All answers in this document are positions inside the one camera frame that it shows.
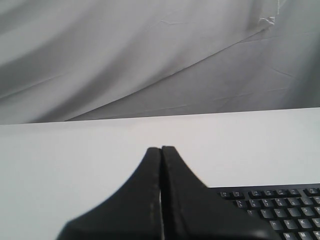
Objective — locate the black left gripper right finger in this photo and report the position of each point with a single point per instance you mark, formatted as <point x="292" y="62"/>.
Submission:
<point x="191" y="211"/>

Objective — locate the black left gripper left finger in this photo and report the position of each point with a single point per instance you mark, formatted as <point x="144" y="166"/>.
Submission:
<point x="133" y="212"/>

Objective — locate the black acer keyboard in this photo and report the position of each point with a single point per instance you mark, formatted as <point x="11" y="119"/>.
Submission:
<point x="293" y="210"/>

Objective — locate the grey backdrop cloth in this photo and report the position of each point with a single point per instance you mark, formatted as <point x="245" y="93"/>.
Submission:
<point x="76" y="60"/>

